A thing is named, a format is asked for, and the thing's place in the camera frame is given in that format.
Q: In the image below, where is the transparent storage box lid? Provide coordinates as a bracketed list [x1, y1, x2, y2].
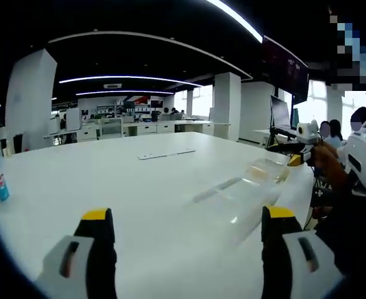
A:
[182, 176, 282, 247]

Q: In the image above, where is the transparent plastic storage box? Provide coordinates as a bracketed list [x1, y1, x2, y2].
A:
[245, 158, 291, 185]

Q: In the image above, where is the row of white office desks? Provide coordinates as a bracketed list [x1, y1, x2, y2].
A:
[44, 117, 214, 143]

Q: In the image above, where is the person's dark clothing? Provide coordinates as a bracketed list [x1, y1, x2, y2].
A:
[310, 183, 366, 281]

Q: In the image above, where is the black tripod stand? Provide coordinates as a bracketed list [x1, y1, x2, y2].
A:
[267, 125, 297, 148]

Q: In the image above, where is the white tall appliance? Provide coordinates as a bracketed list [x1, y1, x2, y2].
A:
[65, 107, 82, 132]

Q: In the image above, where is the white ceiling light strip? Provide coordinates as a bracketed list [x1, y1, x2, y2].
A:
[206, 0, 265, 44]
[58, 74, 204, 88]
[75, 90, 175, 97]

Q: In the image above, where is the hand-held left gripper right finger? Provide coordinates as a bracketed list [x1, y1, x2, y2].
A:
[260, 205, 346, 299]

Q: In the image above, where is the white worn chest device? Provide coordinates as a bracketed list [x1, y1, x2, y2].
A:
[344, 105, 366, 191]

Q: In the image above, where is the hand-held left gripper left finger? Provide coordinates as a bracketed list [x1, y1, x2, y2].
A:
[35, 207, 118, 299]

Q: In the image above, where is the black computer monitor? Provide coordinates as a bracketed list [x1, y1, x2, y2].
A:
[270, 95, 292, 131]

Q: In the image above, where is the large hanging dark screen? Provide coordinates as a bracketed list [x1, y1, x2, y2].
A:
[261, 35, 311, 104]

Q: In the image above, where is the flat white plate with holes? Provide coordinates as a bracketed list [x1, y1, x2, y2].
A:
[137, 148, 197, 161]

